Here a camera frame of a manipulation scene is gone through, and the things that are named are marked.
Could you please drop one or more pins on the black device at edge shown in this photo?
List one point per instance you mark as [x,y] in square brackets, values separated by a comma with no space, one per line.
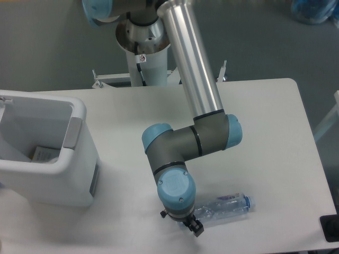
[329,225]

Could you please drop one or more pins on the paper scrap inside can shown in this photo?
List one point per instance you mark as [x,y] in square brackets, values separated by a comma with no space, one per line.
[43,154]

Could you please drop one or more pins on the white plastic bag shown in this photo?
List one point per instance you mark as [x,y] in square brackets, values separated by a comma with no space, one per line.
[52,161]

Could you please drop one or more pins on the white pedestal base frame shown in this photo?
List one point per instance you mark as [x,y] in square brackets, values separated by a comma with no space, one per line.
[124,80]

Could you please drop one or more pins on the blue bag on floor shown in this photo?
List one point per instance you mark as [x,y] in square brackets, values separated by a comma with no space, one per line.
[312,12]

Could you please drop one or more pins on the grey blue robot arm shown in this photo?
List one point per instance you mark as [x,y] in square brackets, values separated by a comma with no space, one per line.
[213,130]

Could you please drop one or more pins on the crushed clear plastic bottle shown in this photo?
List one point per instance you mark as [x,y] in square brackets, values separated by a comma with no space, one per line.
[224,209]

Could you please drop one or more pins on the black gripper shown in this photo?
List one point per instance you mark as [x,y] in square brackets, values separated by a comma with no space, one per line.
[187,217]

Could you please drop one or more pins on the white frame at right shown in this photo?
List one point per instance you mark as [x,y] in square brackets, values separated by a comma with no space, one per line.
[327,122]

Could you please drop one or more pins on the white trash can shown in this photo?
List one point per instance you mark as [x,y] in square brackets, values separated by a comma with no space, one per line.
[29,120]

